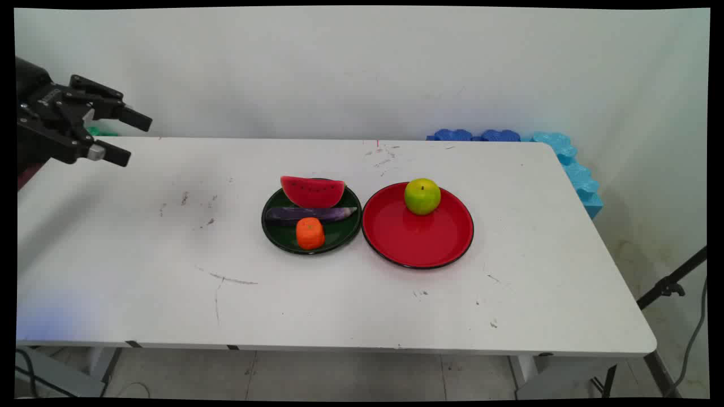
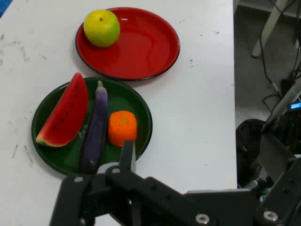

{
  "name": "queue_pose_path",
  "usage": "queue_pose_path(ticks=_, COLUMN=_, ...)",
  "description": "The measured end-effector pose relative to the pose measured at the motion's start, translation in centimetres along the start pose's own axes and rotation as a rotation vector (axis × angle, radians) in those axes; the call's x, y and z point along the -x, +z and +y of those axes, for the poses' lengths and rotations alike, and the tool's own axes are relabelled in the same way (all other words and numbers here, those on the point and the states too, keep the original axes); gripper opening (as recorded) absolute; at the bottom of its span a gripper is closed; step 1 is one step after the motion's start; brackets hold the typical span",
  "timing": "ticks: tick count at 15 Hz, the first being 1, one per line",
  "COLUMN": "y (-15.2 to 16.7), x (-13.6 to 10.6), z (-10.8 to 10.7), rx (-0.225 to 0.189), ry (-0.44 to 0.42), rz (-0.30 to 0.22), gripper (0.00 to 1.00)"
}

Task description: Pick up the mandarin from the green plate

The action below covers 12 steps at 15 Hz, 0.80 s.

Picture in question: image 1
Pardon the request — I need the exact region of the red watermelon slice toy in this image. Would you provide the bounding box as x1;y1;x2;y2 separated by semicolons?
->
280;176;346;209

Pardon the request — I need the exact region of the white table leg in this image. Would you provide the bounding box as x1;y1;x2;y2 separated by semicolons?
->
508;355;539;392
88;347;123;386

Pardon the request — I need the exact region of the green apple toy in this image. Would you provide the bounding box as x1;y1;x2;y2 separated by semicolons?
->
404;178;442;216

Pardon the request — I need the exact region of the light blue foam mat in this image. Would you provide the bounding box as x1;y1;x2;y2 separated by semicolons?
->
521;132;604;220

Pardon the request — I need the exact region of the grey hanging cable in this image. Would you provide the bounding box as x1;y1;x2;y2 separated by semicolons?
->
663;276;709;398

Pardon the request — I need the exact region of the purple eggplant toy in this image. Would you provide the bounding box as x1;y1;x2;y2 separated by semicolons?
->
265;206;359;223

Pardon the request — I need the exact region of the dark green plate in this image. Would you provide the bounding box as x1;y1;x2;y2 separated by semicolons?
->
261;179;363;255

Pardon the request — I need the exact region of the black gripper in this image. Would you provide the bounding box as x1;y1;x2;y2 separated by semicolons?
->
16;57;153;168

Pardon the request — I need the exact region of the red plate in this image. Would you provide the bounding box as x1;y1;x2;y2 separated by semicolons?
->
361;181;475;270

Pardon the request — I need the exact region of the orange toy fruit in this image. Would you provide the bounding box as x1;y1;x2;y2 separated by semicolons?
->
296;217;326;250

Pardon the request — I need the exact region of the dark blue foam mat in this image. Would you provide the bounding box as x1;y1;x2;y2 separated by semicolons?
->
473;129;522;142
426;128;473;141

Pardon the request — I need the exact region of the black tripod stand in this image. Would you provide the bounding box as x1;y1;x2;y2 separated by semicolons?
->
588;246;708;399

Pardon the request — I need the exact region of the black floor cable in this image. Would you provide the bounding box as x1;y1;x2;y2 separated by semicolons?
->
16;349;39;398

